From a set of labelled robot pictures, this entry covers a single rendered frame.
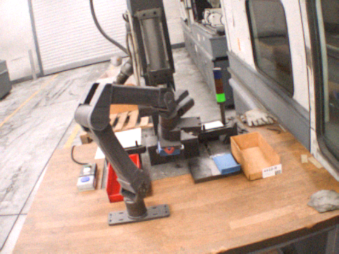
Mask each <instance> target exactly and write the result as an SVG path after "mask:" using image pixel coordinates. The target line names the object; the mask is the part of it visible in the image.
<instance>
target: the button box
mask: <svg viewBox="0 0 339 254"><path fill-rule="evenodd" d="M73 148H74V146H73V147H72V149H71V158H72V160H73V161H75V162H76V163H79V164H81V165H82V167H81V168H82V169H81V172H80V174H79V177H87V176H90V175H94V177H95V181H96V178H97V173H98V168H97V164H96V163H81V162H79V161H77V160H75V159H74V158H73ZM88 164H90V165H91V167H90V169H91V170H90V171H88V172H84V169H85V168H84V167H85V166H86V165H88Z"/></svg>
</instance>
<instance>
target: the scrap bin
mask: <svg viewBox="0 0 339 254"><path fill-rule="evenodd" d="M129 156H130V158H131V159H132V161H133V163H134V164H136V165H137V166H138V167H139V169H141V165H140V159H139V154H134V155H129ZM107 171H108V174H107V182H106V186H105V187H106V192H107V195H108V200H109V202H110V203H114V202H115V203H118V202H121V201H123V198H124V197H123V196H121V195H120V189H121V185H120V183H119V182H118V181H117V178H118V177H117V175H116V172H115V170H114V169H113V168H112V166H111V165H110V163H109V162H108V170H107Z"/></svg>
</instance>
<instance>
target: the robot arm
mask: <svg viewBox="0 0 339 254"><path fill-rule="evenodd" d="M194 104H195V101H194V99H193V97H191V95H190V94H189V92H188V90H180V89H178V90H177V91H176V92H173V90H172V89H169V88H158V87H150V86H132V85H118V84H115V85H113V84H112V83H100V82H89V83H87V85H86V87H85V89H84V91H83V93H82V96H81V98H80V100H79V102H78V103H77V105H76V107H75V109H74V113H73V117H74V121H75V122H76V123H77V124H78V125H79V126H80V127H81V128H82V130H83V131H84V132H88V134H89V136H90V137H91V138H92V139H93V140H94V141H95V142H96V144H97V145H98V147H99V148H100V150H101V151H102V152H103V154H104V156H105V157H106V159H107V160H108V162H109V163H110V165H111V166H112V168H113V169H114V170H115V172H116V175H117V177H118V178H117V181H118V182H119V183H120V185H121V189H120V195H121V196H123V197H124V198H123V201H124V202H125V206H126V210H120V211H117V212H109V214H108V221H107V222H108V225H109V226H116V225H123V224H129V223H130V224H132V223H138V222H145V221H151V220H156V219H161V218H168V217H170V210H169V207H168V204H158V205H154V206H148V207H146V206H145V201H144V198H145V197H146V192H147V190H148V188H149V186H150V180H149V178H148V177H147V175H146V173H144V171H143V170H141V169H139V167H138V166H137V165H136V164H134V163H133V161H132V159H131V158H130V156H129V155H128V153H127V151H126V150H125V149H124V148H123V146H122V144H121V143H120V141H119V139H118V137H117V136H116V134H115V132H114V130H113V126H112V125H111V124H110V121H111V118H110V112H111V105H144V106H148V105H151V107H152V109H157V110H159V122H160V124H158V131H159V145H160V148H161V149H163V150H164V151H166V152H167V153H168V154H171V153H172V152H173V151H174V150H175V149H180V130H181V129H183V131H184V132H185V133H187V134H189V135H193V136H195V137H196V136H198V135H199V134H201V133H202V121H201V118H200V117H185V118H179V117H183V116H184V115H185V113H186V112H187V111H189V110H190V109H191V108H192V107H193V106H194ZM168 147H170V149H171V150H170V151H169V150H168Z"/></svg>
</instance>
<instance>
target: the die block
mask: <svg viewBox="0 0 339 254"><path fill-rule="evenodd" d="M180 144H183V147H184V152H182V153H183V156H184V159H185V160H187V159H191V158H194V157H200V151H199V143H198V139H197V140H194V141H190V142H184V143H180ZM158 148H159V147H156V148H153V149H147V151H148V153H149V157H150V163H151V166H154V165H158V164H164V163H167V160H166V155H161V156H159V155H158V154H157V151H156V149H158Z"/></svg>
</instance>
